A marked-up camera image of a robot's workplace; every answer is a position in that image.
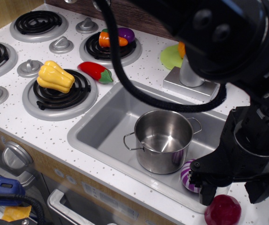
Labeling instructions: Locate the green toy plate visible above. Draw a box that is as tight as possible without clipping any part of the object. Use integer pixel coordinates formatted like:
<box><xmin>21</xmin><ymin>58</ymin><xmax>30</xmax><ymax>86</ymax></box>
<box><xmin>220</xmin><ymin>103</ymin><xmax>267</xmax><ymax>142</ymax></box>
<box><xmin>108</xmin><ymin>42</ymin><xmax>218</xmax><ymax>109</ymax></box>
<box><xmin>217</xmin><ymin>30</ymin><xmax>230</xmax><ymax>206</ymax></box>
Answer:
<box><xmin>160</xmin><ymin>45</ymin><xmax>183</xmax><ymax>70</ymax></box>

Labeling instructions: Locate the yellow tape piece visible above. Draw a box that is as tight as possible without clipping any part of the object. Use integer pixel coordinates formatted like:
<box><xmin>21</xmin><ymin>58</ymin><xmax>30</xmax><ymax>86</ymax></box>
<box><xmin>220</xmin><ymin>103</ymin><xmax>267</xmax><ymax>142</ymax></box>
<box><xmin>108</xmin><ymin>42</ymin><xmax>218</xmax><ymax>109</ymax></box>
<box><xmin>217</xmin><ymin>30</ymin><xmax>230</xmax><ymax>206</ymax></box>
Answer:
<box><xmin>1</xmin><ymin>206</ymin><xmax>32</xmax><ymax>222</ymax></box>

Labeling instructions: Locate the purple white striped toy onion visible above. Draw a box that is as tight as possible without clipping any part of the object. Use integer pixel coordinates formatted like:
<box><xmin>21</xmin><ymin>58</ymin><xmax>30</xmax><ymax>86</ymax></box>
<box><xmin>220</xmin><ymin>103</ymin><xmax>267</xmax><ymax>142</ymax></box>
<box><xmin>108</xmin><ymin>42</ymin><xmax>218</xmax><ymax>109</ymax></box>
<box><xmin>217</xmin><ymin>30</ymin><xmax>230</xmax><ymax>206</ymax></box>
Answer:
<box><xmin>180</xmin><ymin>159</ymin><xmax>200</xmax><ymax>193</ymax></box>

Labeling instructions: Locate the orange toy carrot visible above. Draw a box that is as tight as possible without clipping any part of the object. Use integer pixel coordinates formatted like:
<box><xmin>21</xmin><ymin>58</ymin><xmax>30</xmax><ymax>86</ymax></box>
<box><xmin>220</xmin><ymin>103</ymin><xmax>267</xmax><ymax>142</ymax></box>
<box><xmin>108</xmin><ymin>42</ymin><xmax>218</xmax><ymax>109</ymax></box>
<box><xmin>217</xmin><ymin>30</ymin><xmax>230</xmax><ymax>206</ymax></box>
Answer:
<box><xmin>99</xmin><ymin>31</ymin><xmax>128</xmax><ymax>47</ymax></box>

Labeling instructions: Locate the purple toy eggplant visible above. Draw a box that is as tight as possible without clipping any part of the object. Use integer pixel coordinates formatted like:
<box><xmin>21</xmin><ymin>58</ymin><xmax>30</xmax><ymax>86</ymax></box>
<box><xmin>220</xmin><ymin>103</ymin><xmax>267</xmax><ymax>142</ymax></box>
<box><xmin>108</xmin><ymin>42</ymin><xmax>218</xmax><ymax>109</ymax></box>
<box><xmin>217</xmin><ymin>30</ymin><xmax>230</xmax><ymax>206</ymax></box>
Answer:
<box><xmin>101</xmin><ymin>27</ymin><xmax>136</xmax><ymax>44</ymax></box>

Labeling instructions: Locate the grey stove knob middle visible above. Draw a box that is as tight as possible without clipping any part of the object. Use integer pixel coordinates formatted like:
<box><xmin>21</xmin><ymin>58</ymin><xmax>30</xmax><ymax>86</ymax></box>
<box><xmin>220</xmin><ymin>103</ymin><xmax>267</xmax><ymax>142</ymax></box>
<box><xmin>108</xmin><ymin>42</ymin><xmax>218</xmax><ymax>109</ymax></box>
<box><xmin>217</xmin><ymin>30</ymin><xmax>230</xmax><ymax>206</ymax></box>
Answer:
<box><xmin>49</xmin><ymin>36</ymin><xmax>74</xmax><ymax>54</ymax></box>

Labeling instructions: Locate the black braided cable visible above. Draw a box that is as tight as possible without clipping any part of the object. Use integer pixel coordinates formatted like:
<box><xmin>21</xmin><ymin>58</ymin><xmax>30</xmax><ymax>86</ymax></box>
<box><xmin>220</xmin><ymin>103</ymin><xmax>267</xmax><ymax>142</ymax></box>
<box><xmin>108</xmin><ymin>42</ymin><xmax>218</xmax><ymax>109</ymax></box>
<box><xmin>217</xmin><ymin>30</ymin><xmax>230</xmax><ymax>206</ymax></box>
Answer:
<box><xmin>100</xmin><ymin>0</ymin><xmax>227</xmax><ymax>113</ymax></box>

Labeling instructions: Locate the red toy chili pepper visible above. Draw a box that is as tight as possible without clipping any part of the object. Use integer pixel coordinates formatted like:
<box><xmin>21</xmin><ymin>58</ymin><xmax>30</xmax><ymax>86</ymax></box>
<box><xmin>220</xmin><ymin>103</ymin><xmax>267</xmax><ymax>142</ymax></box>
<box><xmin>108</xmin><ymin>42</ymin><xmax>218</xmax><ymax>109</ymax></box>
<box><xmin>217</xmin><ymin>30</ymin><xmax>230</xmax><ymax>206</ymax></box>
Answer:
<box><xmin>77</xmin><ymin>61</ymin><xmax>113</xmax><ymax>84</ymax></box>

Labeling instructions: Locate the front stove burner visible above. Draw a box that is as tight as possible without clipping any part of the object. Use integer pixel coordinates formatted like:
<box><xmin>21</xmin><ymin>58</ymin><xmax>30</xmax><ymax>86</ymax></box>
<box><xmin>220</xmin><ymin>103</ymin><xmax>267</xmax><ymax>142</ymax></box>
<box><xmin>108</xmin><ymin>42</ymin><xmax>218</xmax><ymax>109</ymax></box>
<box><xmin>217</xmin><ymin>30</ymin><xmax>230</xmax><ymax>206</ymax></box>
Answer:
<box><xmin>22</xmin><ymin>69</ymin><xmax>98</xmax><ymax>121</ymax></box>

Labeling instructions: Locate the back left stove burner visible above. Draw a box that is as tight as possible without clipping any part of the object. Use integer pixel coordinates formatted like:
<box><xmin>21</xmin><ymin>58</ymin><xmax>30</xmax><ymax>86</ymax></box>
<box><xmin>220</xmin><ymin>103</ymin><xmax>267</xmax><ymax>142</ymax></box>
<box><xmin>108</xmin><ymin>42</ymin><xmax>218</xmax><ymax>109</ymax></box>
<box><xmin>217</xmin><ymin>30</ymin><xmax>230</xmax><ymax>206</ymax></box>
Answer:
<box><xmin>9</xmin><ymin>10</ymin><xmax>68</xmax><ymax>43</ymax></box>

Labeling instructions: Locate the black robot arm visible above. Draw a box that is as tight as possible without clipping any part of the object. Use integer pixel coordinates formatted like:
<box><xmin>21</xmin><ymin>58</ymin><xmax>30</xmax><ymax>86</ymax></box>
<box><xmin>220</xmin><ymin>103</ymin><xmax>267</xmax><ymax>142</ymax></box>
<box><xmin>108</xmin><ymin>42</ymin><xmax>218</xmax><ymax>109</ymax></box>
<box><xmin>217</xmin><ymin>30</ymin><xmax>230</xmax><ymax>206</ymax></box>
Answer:
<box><xmin>95</xmin><ymin>0</ymin><xmax>269</xmax><ymax>205</ymax></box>

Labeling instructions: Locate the grey stove knob left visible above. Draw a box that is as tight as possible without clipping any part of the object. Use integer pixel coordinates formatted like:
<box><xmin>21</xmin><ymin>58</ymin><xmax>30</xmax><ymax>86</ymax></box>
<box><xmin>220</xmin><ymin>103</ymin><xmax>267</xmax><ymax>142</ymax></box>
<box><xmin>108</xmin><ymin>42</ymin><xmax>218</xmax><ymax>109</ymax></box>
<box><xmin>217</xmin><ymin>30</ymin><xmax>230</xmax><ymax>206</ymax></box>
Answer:
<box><xmin>17</xmin><ymin>60</ymin><xmax>43</xmax><ymax>78</ymax></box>

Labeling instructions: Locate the orange toy pepper by faucet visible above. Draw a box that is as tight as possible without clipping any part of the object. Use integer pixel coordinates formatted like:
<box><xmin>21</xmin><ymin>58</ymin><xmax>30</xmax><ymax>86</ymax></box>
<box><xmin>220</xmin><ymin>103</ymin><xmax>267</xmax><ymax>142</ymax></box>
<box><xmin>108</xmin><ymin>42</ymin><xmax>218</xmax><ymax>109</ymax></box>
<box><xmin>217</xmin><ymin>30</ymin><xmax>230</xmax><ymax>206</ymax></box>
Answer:
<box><xmin>177</xmin><ymin>41</ymin><xmax>186</xmax><ymax>59</ymax></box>

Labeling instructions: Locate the silver oven door handle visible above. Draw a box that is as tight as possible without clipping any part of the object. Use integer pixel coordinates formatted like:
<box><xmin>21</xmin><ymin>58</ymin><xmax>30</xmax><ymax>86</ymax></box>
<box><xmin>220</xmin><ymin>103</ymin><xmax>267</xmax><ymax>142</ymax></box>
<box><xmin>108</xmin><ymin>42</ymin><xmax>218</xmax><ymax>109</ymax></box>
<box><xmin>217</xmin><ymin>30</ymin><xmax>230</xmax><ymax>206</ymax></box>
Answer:
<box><xmin>47</xmin><ymin>189</ymin><xmax>94</xmax><ymax>225</ymax></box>

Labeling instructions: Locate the blue clamp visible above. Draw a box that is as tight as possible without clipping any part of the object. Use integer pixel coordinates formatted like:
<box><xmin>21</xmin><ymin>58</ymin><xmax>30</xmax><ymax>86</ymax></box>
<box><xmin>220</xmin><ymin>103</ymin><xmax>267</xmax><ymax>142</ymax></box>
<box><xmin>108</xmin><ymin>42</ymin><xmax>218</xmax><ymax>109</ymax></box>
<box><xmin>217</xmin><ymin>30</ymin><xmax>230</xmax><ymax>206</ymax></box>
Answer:
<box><xmin>0</xmin><ymin>177</ymin><xmax>26</xmax><ymax>206</ymax></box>

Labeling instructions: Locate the yellow toy bell pepper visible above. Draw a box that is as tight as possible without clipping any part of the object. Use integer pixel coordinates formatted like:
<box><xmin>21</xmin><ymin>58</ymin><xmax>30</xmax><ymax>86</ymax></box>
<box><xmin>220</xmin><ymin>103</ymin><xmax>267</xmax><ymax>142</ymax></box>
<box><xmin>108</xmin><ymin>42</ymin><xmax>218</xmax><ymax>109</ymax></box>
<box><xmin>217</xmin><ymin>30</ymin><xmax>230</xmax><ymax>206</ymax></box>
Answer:
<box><xmin>36</xmin><ymin>60</ymin><xmax>75</xmax><ymax>93</ymax></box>

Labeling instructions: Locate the steel pot in sink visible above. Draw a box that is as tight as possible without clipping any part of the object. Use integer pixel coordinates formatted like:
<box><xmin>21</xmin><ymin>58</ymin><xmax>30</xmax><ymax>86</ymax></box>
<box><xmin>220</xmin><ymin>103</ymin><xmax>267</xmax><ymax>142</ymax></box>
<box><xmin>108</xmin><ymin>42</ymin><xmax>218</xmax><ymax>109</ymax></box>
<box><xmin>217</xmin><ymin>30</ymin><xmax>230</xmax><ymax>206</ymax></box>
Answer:
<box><xmin>123</xmin><ymin>109</ymin><xmax>202</xmax><ymax>174</ymax></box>

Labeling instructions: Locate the silver oven dial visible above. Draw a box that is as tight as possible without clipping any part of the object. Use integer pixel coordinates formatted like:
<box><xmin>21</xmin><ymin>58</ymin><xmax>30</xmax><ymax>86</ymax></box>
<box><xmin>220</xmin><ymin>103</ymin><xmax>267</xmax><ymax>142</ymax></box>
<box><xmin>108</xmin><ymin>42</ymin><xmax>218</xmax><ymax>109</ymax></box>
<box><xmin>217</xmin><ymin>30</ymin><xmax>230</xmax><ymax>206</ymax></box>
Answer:
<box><xmin>2</xmin><ymin>141</ymin><xmax>33</xmax><ymax>170</ymax></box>

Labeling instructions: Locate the red toy sweet potato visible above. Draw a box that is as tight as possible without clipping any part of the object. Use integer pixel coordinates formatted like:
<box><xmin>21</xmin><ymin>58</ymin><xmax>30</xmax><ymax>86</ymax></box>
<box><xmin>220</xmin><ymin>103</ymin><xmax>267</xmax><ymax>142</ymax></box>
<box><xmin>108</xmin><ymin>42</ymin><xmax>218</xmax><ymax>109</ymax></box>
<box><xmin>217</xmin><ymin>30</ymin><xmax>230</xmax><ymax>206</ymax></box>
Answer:
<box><xmin>204</xmin><ymin>195</ymin><xmax>242</xmax><ymax>225</ymax></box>

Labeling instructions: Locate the grey stove knob top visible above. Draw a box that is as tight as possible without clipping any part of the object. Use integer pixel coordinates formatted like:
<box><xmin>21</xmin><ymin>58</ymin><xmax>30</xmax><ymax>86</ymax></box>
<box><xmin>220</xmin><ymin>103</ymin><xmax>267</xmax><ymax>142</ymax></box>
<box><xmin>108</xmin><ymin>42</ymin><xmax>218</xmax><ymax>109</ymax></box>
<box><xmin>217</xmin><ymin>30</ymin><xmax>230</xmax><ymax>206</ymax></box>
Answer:
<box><xmin>76</xmin><ymin>17</ymin><xmax>99</xmax><ymax>34</ymax></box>

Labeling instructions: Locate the silver toy faucet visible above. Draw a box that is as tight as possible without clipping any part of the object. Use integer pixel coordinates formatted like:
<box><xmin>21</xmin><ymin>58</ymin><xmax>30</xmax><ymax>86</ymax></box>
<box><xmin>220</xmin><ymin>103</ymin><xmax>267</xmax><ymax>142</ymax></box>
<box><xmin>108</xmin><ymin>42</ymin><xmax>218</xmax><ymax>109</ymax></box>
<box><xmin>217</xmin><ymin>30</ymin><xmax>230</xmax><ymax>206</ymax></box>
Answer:
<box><xmin>163</xmin><ymin>56</ymin><xmax>219</xmax><ymax>101</ymax></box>

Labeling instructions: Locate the back right stove burner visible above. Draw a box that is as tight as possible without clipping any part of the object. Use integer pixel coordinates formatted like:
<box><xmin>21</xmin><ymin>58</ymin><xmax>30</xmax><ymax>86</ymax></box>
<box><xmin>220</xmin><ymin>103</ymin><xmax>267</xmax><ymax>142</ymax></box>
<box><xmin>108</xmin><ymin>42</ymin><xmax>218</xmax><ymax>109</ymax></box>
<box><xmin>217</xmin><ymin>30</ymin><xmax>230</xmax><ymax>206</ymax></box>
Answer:
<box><xmin>79</xmin><ymin>32</ymin><xmax>142</xmax><ymax>69</ymax></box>

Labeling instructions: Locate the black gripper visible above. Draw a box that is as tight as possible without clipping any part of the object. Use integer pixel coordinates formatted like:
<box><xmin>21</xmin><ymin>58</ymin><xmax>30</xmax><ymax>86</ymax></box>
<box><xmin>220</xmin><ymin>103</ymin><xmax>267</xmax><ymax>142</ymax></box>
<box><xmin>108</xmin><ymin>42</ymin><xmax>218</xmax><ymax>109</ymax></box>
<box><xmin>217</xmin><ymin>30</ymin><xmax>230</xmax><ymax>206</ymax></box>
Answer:
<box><xmin>189</xmin><ymin>104</ymin><xmax>269</xmax><ymax>206</ymax></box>

